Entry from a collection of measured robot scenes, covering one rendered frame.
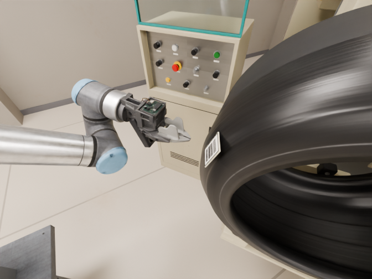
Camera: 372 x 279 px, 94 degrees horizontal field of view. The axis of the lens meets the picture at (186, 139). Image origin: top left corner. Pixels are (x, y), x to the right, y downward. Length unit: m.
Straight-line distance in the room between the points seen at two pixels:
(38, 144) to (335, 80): 0.52
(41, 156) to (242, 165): 0.42
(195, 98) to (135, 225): 1.12
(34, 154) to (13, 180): 1.95
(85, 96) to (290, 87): 0.51
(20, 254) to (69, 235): 0.67
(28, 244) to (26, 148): 0.76
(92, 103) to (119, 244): 1.26
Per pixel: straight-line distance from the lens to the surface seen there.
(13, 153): 0.50
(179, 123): 0.49
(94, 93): 0.57
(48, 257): 1.12
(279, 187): 0.77
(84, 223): 1.80
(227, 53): 0.99
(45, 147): 0.50
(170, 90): 1.22
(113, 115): 0.54
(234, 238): 0.71
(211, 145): 0.32
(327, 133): 0.24
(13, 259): 1.21
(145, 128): 0.51
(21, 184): 2.36
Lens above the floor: 1.52
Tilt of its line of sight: 46 degrees down
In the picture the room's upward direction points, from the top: straight up
